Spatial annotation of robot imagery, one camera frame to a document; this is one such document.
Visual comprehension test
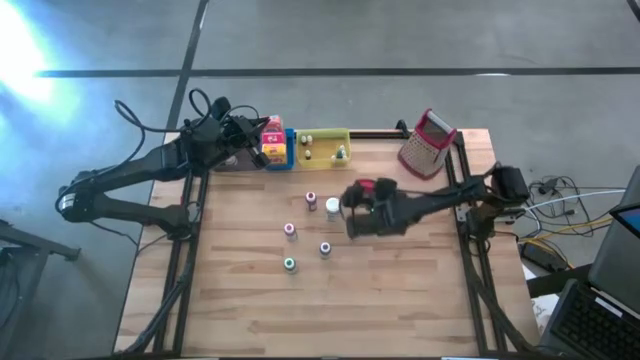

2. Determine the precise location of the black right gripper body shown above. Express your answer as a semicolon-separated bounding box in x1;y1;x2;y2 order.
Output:
345;199;411;239

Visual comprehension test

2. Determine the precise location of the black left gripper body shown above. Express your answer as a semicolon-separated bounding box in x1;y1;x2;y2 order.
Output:
217;117;257;157

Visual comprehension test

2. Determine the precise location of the yellow Corn Pops cereal box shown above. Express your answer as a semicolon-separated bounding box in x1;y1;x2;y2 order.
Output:
263;143;288;166

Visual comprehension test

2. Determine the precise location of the white-lid clear jar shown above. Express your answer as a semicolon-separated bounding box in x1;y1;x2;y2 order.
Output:
324;197;343;222

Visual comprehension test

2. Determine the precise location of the dark grey plastic bin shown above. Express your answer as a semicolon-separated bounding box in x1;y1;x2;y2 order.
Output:
212;149;264;173

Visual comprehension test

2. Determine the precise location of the blue plastic basket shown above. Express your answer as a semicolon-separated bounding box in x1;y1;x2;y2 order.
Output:
262;127;297;172

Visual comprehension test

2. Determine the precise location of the red metal cheese grater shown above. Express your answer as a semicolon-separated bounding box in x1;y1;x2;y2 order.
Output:
396;108;459;182

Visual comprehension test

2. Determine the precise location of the yellow plastic bin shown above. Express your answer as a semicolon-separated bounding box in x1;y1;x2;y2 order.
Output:
295;127;352;171

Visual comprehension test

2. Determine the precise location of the black power brick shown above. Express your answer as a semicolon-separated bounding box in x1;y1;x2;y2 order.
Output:
519;242;569;274

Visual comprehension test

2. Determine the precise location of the black side stand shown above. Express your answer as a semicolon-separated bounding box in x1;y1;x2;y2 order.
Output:
0;217;81;360

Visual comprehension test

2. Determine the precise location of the black laptop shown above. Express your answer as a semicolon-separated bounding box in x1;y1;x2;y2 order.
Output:
538;167;640;360

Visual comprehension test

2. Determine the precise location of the laptop with blue screen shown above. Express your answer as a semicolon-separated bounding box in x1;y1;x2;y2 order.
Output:
607;202;640;240

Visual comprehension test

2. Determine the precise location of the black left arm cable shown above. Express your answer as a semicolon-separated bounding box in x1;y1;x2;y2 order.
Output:
113;88;261;137

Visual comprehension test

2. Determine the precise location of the black aluminium table frame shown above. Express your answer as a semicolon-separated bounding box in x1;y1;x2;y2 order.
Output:
113;119;539;359

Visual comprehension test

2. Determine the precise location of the black floor cable bundle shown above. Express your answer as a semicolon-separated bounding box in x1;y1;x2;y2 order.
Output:
529;174;609;236

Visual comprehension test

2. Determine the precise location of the white floor cable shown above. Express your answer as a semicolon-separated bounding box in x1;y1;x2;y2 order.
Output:
519;188;626;212

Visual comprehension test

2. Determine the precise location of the yellow floor cable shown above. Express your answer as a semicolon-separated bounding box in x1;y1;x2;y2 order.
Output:
519;215;614;242

